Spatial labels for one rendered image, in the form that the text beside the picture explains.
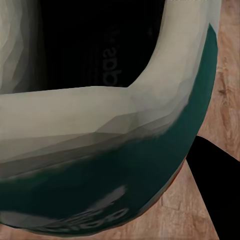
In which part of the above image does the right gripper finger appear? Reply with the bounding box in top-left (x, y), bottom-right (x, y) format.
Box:
top-left (186, 135), bottom-right (240, 240)

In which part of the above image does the gym shoe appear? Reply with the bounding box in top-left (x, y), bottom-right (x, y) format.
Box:
top-left (0, 0), bottom-right (222, 238)

